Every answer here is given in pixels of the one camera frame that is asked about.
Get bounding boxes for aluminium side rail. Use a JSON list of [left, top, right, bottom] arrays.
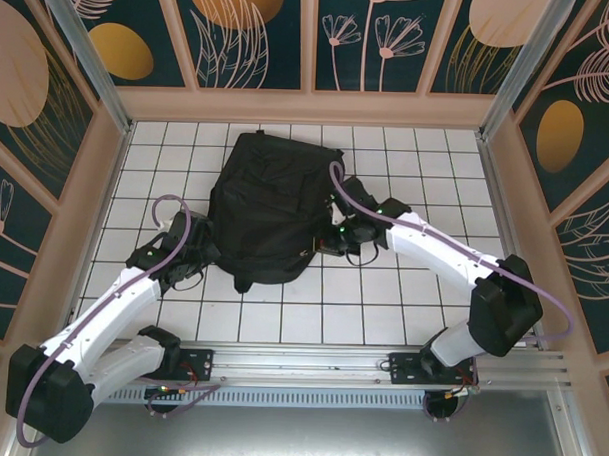
[[469, 136, 557, 351], [59, 122, 134, 343]]

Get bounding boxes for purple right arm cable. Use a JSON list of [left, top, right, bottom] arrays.
[[320, 161, 583, 428]]

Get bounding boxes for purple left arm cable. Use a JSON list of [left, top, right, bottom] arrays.
[[14, 190, 229, 456]]

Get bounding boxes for black backpack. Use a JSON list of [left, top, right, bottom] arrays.
[[204, 128, 349, 298]]

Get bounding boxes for grey slotted cable duct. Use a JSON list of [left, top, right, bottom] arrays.
[[45, 382, 433, 415]]

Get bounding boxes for grey metal sheet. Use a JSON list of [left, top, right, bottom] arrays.
[[5, 397, 594, 456]]

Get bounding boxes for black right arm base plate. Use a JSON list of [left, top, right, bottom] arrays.
[[387, 351, 481, 390]]

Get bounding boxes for aluminium frame post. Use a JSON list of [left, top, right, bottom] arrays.
[[480, 0, 589, 144], [27, 0, 139, 136]]

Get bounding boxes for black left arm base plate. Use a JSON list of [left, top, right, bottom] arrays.
[[173, 347, 216, 382]]

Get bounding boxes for aluminium mounting rail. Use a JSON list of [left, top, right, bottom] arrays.
[[26, 331, 576, 399]]

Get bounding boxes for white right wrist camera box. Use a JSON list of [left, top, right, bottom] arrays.
[[327, 201, 359, 226]]

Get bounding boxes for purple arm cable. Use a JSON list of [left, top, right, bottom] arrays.
[[14, 190, 229, 456], [320, 161, 583, 428]]

